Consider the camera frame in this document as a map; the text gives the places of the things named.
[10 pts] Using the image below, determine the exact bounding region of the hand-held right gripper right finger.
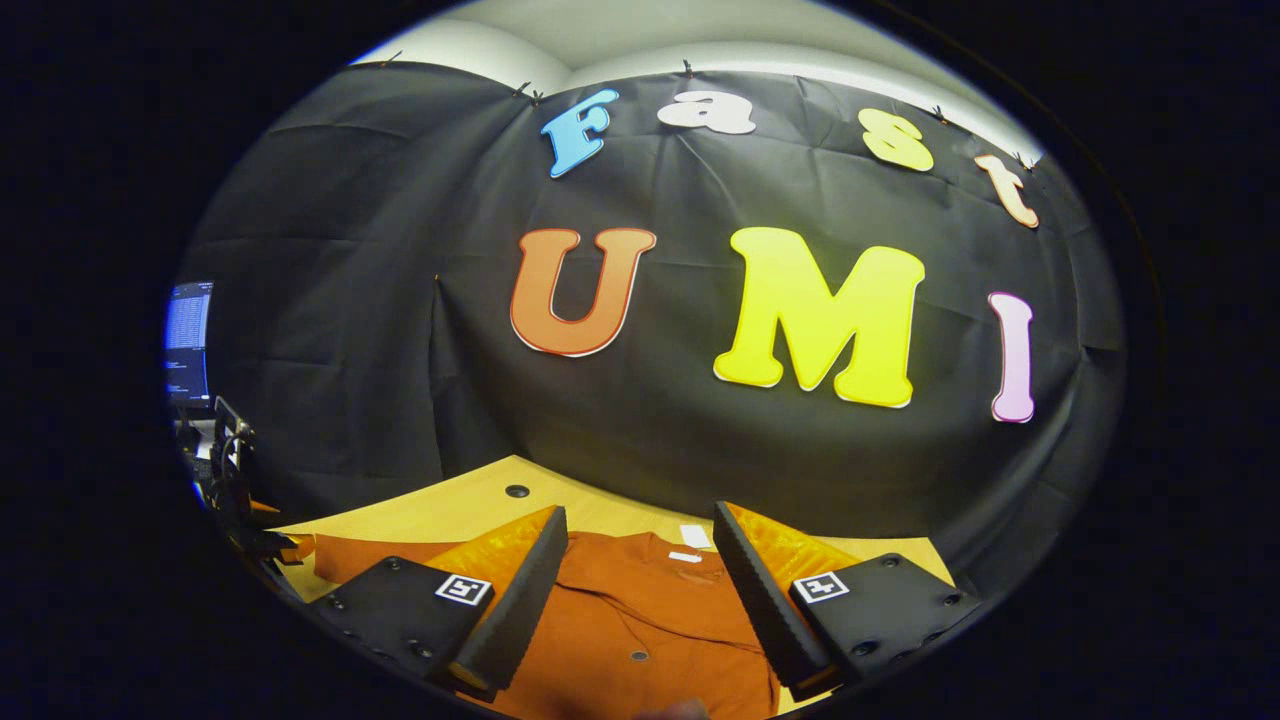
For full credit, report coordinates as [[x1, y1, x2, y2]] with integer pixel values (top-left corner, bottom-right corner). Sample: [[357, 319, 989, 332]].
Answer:
[[712, 500, 983, 701]]

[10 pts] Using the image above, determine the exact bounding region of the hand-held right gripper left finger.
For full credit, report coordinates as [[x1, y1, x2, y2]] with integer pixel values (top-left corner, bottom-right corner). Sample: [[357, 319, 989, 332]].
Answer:
[[310, 505, 569, 703]]

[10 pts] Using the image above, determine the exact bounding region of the orange shirt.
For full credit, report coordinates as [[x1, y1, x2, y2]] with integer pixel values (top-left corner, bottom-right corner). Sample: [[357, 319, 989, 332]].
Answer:
[[312, 530, 783, 720]]

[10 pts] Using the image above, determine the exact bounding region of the computer monitor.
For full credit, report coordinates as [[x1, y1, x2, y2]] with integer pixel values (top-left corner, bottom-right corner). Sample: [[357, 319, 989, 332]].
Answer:
[[165, 282, 214, 406]]

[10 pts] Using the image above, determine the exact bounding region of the black backdrop cloth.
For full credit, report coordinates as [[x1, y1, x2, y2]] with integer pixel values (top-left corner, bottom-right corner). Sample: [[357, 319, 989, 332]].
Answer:
[[175, 60, 1129, 601]]

